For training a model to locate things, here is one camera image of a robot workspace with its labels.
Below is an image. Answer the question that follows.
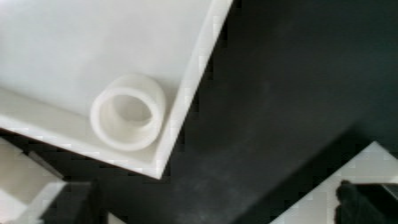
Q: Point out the white square tabletop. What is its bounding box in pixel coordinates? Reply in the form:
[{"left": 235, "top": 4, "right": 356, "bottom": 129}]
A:
[{"left": 0, "top": 0, "right": 233, "bottom": 178}]

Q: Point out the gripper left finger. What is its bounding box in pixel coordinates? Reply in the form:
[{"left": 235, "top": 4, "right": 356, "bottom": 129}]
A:
[{"left": 0, "top": 137, "right": 96, "bottom": 224}]

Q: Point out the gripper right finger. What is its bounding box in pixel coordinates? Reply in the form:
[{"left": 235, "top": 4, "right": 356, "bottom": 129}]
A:
[{"left": 270, "top": 142, "right": 398, "bottom": 224}]

